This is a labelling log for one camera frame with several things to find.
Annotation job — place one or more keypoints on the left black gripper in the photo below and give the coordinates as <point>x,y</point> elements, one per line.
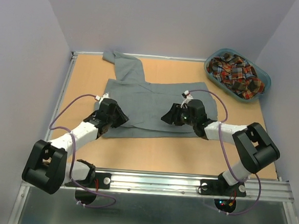
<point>122,118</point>

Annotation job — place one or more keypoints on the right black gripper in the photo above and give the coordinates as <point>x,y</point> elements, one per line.
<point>172,115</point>

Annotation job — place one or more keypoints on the grey long sleeve shirt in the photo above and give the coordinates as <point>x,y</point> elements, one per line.
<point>145,103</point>

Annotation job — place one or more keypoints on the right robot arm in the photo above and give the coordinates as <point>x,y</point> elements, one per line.
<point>255,148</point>

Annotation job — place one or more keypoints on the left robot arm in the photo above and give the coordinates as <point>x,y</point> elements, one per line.
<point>47,167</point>

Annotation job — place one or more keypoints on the plaid long sleeve shirt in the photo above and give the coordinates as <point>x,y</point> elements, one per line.
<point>236,74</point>

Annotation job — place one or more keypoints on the teal plastic basket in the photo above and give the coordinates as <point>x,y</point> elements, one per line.
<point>264,77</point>

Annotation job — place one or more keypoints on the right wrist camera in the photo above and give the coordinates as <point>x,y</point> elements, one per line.
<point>187,97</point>

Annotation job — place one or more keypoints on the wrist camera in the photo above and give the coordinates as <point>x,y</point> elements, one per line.
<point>187,97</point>
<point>99,99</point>

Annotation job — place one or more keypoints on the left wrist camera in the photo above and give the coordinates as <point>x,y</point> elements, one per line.
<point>99,99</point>

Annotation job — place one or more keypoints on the aluminium front rail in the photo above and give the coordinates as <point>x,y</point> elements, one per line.
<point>187,185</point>

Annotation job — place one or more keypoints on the aluminium rail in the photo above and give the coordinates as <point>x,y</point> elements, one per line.
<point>143,56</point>
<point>187,185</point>

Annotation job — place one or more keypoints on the aluminium back rail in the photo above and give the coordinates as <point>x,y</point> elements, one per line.
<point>143,56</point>

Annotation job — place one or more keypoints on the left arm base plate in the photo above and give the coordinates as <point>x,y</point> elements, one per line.
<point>97,180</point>

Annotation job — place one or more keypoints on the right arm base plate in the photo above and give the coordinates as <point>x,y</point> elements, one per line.
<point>220,188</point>

